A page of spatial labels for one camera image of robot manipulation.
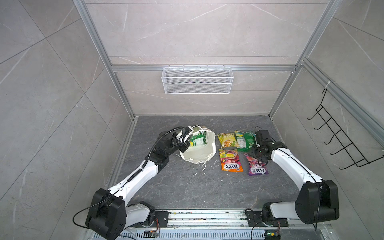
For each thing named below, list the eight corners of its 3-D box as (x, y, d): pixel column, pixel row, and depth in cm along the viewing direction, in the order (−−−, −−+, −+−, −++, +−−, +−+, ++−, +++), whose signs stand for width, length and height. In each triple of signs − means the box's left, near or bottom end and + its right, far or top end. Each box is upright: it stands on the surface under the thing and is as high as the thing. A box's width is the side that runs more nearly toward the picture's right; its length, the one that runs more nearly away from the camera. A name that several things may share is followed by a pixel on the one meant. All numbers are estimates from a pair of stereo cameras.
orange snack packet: (221, 171, 92) (221, 169, 89) (218, 151, 101) (219, 149, 98) (242, 171, 92) (243, 169, 89) (237, 151, 101) (239, 149, 98)
